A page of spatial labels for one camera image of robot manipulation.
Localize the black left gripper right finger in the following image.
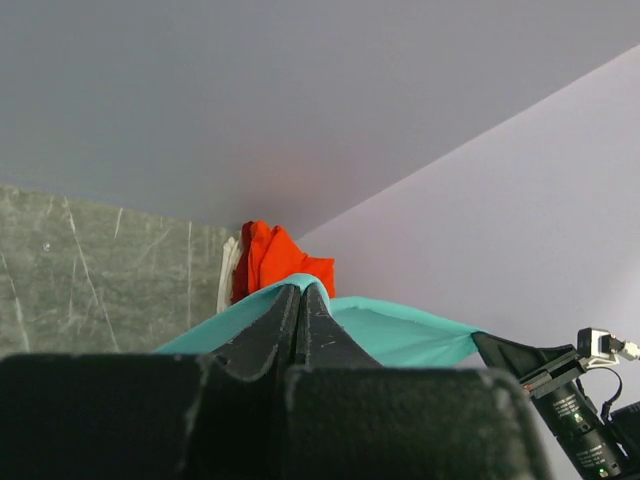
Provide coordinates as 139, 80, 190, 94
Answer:
295, 284, 382, 370

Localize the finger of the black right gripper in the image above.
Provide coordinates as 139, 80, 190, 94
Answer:
472, 332, 573, 385

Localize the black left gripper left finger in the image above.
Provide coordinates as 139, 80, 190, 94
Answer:
213, 285, 300, 383

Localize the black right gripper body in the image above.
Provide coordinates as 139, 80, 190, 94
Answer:
518, 346, 639, 479

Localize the teal t-shirt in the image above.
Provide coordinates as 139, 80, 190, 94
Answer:
156, 274, 480, 368

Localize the folded dark red t-shirt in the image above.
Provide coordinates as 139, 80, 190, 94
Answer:
231, 221, 253, 304

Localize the folded orange t-shirt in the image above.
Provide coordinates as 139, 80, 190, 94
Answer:
241, 221, 336, 298

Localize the folded white t-shirt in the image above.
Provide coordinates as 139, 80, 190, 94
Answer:
216, 237, 243, 314

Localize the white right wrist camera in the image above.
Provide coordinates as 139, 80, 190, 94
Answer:
576, 328, 639, 370

